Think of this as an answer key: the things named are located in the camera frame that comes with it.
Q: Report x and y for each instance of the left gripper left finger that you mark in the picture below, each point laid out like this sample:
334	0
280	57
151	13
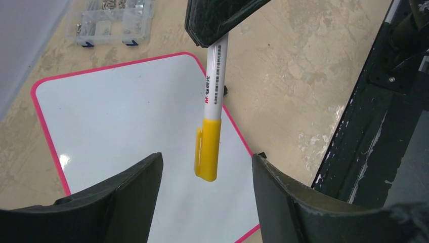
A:
118	209

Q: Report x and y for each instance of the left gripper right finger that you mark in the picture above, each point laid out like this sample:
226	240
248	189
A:
290	211

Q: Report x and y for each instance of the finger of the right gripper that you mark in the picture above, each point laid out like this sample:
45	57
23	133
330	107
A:
206	21

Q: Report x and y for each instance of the pink framed whiteboard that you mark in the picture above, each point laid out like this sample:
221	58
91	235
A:
101	121

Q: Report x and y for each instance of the yellow marker cap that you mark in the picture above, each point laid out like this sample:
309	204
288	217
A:
207	149

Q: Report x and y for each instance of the white marker pen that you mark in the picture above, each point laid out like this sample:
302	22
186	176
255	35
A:
215	78

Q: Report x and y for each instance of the black whiteboard clip lower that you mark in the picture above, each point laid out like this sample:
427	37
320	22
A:
263	155

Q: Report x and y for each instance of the clear screw organizer box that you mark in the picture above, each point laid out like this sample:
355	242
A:
91	23

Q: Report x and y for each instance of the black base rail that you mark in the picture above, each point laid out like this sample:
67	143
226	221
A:
378	155

